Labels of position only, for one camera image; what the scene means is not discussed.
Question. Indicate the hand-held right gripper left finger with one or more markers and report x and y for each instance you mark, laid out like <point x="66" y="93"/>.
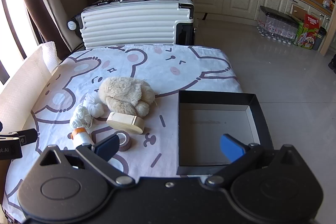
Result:
<point x="107" y="146"/>

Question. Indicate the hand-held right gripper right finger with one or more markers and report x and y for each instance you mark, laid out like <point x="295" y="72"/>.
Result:
<point x="232" y="148"/>

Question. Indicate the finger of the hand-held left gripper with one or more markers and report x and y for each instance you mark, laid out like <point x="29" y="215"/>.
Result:
<point x="27" y="136"/>

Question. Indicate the brown tape roll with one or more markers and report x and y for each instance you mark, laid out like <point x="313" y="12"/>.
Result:
<point x="126" y="144"/>

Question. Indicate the orange-capped masking film roll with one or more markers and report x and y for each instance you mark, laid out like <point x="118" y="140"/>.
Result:
<point x="82" y="137"/>

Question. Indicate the black cardboard box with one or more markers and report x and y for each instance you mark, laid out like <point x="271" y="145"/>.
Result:
<point x="210" y="132"/>

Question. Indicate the white yarn ball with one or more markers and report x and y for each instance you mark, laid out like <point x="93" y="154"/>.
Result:
<point x="80" y="117"/>

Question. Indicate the white mesh bath pouf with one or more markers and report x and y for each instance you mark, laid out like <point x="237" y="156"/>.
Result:
<point x="95" y="107"/>

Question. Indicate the beige plush toy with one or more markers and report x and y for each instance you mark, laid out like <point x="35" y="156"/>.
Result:
<point x="126" y="95"/>

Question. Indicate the cream sofa cushion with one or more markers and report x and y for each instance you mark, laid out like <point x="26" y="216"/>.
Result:
<point x="23" y="82"/>

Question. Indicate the bear-printed bed sheet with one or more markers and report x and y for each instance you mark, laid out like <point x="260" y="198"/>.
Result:
<point x="147" y="71"/>

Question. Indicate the white ribbed suitcase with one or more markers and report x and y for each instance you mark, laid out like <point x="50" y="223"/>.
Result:
<point x="126" y="22"/>

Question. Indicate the pack of water bottles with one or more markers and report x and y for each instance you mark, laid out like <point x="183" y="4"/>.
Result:
<point x="275" y="24"/>

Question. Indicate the black stool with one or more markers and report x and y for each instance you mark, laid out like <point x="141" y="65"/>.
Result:
<point x="332" y="61"/>

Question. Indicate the green and red carton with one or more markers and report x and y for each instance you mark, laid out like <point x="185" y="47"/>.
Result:
<point x="307" y="35"/>

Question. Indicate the black waste bin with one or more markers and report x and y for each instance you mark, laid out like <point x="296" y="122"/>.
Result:
<point x="319" y="39"/>

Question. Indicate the brown cardboard piece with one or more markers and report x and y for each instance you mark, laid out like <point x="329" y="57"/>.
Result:
<point x="298" y="12"/>

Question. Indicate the clear plastic bottle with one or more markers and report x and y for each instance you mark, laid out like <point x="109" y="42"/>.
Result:
<point x="326" y="1"/>

